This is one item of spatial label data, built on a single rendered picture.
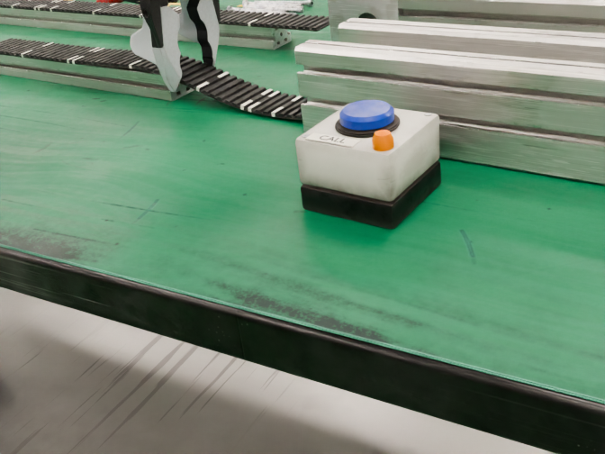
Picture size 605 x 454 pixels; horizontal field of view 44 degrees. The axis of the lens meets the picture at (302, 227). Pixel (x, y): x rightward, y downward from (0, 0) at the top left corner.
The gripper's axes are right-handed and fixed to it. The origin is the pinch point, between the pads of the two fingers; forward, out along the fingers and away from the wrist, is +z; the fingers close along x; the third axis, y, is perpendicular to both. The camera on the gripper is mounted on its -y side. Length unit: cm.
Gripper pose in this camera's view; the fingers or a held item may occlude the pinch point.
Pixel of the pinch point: (195, 72)
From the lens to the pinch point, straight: 84.0
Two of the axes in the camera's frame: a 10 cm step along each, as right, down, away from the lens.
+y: -8.2, -2.1, 5.3
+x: -5.6, 4.6, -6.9
